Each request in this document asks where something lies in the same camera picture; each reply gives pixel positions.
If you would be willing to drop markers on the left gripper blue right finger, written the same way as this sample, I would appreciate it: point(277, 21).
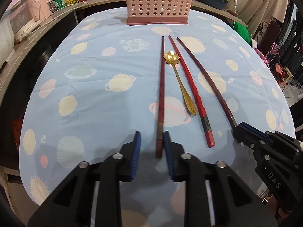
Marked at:
point(169, 155)

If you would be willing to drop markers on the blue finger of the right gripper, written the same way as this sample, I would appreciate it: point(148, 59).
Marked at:
point(252, 132)
point(241, 138)

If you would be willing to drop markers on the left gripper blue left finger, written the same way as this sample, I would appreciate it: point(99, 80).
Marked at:
point(135, 152)

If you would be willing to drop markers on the dark red chopstick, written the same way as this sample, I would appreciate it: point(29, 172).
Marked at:
point(160, 120)

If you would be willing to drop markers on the dark maroon chopstick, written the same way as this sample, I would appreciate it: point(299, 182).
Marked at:
point(211, 83)

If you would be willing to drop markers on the gold flower spoon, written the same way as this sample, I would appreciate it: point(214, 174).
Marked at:
point(172, 59)

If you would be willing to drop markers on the blue planet pattern tablecloth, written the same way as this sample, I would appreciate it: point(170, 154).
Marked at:
point(101, 86)

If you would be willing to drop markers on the pink floral cloth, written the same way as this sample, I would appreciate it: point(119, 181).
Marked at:
point(274, 50)

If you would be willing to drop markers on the green plastic bag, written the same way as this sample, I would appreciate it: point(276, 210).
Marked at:
point(242, 31)

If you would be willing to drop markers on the pink perforated utensil holder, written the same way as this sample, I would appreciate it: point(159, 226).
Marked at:
point(142, 12)

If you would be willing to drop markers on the white power strip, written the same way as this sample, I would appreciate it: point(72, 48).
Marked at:
point(24, 36)

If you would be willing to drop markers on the green snack package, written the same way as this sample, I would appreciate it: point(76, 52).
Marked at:
point(56, 5)

